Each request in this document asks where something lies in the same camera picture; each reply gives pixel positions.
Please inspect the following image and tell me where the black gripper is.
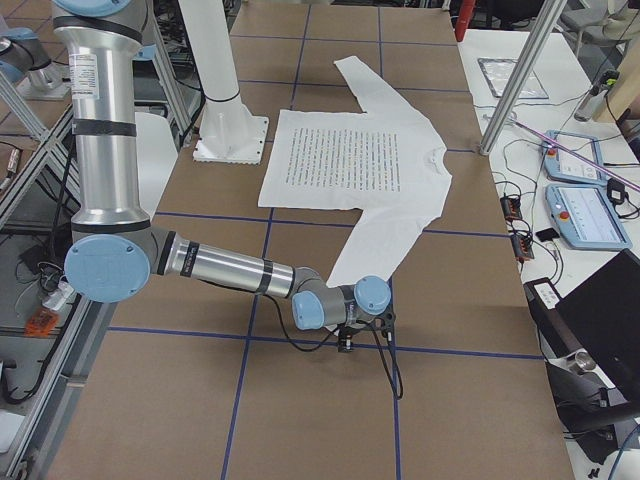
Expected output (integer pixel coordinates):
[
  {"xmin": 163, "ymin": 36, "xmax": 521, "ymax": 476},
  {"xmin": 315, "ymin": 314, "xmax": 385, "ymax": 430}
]
[{"xmin": 334, "ymin": 308, "xmax": 395, "ymax": 341}]

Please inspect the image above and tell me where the blue teach pendant near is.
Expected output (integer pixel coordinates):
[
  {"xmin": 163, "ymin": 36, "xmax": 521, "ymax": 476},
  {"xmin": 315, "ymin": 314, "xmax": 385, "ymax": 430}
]
[{"xmin": 545, "ymin": 184, "xmax": 633, "ymax": 251}]

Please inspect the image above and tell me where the white long-sleeve printed shirt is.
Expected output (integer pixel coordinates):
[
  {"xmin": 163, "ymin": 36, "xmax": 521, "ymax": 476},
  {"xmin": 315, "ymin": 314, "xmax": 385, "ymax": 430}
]
[{"xmin": 258, "ymin": 56, "xmax": 452, "ymax": 287}]

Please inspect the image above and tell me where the aluminium frame post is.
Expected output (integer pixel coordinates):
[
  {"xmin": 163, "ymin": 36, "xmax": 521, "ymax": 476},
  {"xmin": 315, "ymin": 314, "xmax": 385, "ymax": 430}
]
[{"xmin": 479, "ymin": 0, "xmax": 567, "ymax": 156}]

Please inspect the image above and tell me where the blue teach pendant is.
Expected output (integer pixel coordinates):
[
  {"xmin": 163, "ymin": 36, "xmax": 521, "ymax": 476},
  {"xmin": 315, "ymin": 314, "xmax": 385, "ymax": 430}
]
[
  {"xmin": 545, "ymin": 184, "xmax": 633, "ymax": 251},
  {"xmin": 542, "ymin": 130, "xmax": 606, "ymax": 186}
]

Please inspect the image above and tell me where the blue teach pendant far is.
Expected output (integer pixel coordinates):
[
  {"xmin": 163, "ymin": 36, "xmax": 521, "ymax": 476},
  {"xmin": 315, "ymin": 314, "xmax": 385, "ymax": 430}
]
[{"xmin": 542, "ymin": 130, "xmax": 606, "ymax": 186}]

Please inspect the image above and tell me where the red cylinder object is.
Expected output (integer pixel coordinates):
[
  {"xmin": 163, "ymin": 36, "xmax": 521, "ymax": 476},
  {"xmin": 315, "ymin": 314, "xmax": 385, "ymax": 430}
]
[{"xmin": 454, "ymin": 0, "xmax": 476, "ymax": 42}]

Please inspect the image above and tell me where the clear plastic bag black edge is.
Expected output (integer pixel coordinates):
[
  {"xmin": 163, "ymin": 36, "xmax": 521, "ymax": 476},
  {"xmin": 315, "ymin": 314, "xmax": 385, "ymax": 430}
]
[{"xmin": 476, "ymin": 57, "xmax": 549, "ymax": 100}]

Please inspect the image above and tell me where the reacher grabber stick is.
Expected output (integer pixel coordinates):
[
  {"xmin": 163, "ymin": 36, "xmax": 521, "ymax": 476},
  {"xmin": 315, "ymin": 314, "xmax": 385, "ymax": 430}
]
[{"xmin": 484, "ymin": 110, "xmax": 640, "ymax": 189}]

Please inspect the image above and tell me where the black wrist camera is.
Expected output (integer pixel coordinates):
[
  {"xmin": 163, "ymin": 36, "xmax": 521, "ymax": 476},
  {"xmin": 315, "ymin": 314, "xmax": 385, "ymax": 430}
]
[{"xmin": 337, "ymin": 335, "xmax": 353, "ymax": 353}]

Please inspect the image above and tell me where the black laptop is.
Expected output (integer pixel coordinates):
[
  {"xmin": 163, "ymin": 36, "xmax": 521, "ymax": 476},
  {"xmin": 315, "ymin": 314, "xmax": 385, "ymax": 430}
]
[{"xmin": 524, "ymin": 249, "xmax": 639, "ymax": 401}]

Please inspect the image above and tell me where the orange black adapter box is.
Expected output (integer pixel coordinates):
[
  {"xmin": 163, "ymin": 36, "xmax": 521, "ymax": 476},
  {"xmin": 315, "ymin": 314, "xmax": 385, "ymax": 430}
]
[
  {"xmin": 510, "ymin": 232, "xmax": 535, "ymax": 263},
  {"xmin": 500, "ymin": 196, "xmax": 523, "ymax": 221}
]

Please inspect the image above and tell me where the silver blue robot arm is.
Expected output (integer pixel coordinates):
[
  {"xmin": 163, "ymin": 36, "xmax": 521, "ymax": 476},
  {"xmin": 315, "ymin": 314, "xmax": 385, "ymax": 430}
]
[{"xmin": 52, "ymin": 1, "xmax": 395, "ymax": 351}]

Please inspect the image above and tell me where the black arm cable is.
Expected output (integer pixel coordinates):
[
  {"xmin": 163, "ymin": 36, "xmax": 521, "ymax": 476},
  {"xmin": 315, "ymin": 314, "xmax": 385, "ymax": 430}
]
[{"xmin": 249, "ymin": 294, "xmax": 407, "ymax": 400}]

